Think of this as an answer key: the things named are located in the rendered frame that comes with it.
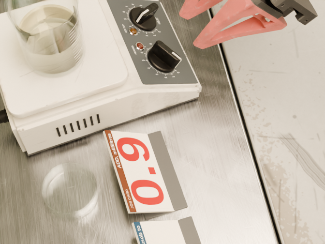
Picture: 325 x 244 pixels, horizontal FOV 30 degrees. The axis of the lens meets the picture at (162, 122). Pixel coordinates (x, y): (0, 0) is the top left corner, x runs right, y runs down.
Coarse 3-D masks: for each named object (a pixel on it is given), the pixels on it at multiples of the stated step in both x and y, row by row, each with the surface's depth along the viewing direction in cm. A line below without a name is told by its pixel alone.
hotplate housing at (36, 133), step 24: (120, 48) 62; (96, 96) 59; (120, 96) 60; (144, 96) 61; (168, 96) 63; (192, 96) 65; (0, 120) 62; (24, 120) 58; (48, 120) 59; (72, 120) 60; (96, 120) 62; (120, 120) 64; (24, 144) 60; (48, 144) 62
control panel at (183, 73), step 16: (112, 0) 65; (128, 0) 67; (144, 0) 68; (128, 16) 65; (160, 16) 68; (128, 32) 64; (144, 32) 65; (160, 32) 66; (128, 48) 62; (144, 48) 63; (176, 48) 66; (144, 64) 62; (144, 80) 61; (160, 80) 62; (176, 80) 63; (192, 80) 64
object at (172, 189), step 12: (120, 132) 62; (156, 132) 65; (108, 144) 60; (156, 144) 64; (156, 156) 64; (168, 156) 64; (156, 168) 63; (168, 168) 63; (168, 180) 62; (168, 192) 62; (180, 192) 62; (168, 204) 61; (180, 204) 61; (144, 216) 61; (156, 216) 61
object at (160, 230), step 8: (144, 224) 57; (152, 224) 58; (160, 224) 59; (168, 224) 59; (144, 232) 57; (152, 232) 57; (160, 232) 58; (168, 232) 59; (176, 232) 59; (152, 240) 57; (160, 240) 57; (168, 240) 58; (176, 240) 59
